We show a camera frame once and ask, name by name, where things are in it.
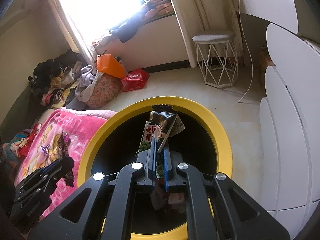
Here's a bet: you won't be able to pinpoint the purple candy wrapper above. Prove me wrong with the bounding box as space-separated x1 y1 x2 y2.
40 145 50 157

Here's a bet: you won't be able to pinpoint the dark brown snack wrapper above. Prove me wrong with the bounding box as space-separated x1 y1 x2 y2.
57 131 74 187

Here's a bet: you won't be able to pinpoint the white printed plastic bag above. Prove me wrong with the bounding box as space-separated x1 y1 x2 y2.
150 191 185 213

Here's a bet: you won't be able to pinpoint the yellow rimmed black trash bin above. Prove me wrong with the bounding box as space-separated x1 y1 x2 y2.
76 96 234 240

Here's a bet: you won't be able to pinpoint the red cloth on bed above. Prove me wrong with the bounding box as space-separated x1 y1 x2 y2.
18 123 42 159

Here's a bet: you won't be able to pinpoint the colourful quilt on bed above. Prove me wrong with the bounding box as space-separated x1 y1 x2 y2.
1 131 29 163

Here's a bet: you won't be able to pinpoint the pink teddy bear blanket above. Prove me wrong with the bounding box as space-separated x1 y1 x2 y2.
15 107 116 217

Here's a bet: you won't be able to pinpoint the white scalloped dresser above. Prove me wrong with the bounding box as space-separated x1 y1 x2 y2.
238 0 319 239

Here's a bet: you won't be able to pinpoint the pile of clothes in corner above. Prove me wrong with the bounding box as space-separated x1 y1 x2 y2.
28 49 86 109

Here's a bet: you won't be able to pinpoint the lavender clothes on basket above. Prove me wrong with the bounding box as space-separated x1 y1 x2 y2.
75 65 103 102

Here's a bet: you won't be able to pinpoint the floral fabric laundry basket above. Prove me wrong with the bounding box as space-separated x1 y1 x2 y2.
85 74 122 109

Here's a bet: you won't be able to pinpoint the red shopping bag on floor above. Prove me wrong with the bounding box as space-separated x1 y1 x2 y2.
121 69 150 92

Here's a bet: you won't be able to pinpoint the left cream curtain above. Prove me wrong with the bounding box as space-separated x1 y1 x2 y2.
48 0 97 66

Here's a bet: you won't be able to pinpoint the cream curtain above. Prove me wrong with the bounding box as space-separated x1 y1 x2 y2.
171 0 244 68
48 0 97 66

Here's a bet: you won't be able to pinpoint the dark jacket on sill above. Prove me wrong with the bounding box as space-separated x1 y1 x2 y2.
117 20 141 43

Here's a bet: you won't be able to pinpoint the right cream curtain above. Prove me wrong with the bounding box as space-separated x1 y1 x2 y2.
171 0 244 68

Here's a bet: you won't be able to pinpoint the orange patterned blanket on sill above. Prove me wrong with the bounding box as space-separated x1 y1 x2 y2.
140 0 174 22

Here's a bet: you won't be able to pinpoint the white power cable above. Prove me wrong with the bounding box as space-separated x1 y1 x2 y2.
237 0 254 104

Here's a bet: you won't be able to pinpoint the white wire frame stool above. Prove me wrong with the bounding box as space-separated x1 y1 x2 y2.
193 29 239 89

